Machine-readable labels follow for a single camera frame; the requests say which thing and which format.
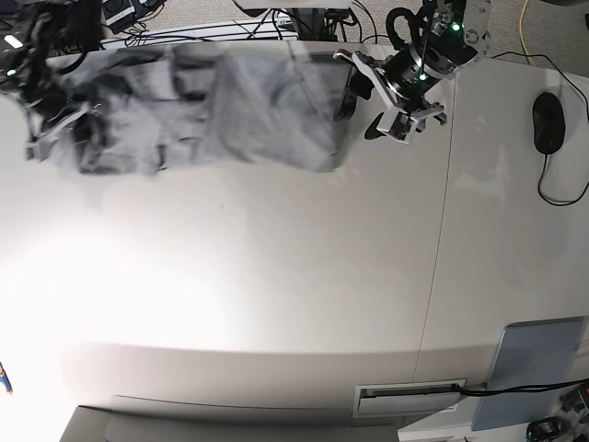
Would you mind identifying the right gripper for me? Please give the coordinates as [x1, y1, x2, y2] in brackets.
[22, 52, 89, 161]

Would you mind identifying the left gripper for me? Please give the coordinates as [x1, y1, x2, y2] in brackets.
[332, 45, 447, 132]

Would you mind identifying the grey T-shirt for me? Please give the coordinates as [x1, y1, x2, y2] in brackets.
[45, 42, 349, 175]

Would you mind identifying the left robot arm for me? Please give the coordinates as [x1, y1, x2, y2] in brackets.
[333, 1, 491, 143]

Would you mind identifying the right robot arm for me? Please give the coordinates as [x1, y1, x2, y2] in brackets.
[1, 1, 103, 161]

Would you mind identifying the black box device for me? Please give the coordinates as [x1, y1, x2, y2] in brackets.
[101, 0, 136, 34]

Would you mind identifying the black computer mouse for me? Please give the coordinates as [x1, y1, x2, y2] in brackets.
[532, 91, 566, 156]

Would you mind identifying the blue orange tool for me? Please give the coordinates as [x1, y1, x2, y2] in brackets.
[0, 364, 13, 395]

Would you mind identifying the black device with teal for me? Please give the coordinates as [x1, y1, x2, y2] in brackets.
[525, 417, 566, 442]

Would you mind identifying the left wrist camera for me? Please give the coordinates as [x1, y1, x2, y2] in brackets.
[376, 108, 419, 144]

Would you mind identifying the yellow cable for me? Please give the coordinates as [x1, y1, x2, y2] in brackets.
[519, 0, 548, 65]

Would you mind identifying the black laptop cable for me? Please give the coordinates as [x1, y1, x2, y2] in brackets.
[358, 378, 589, 401]

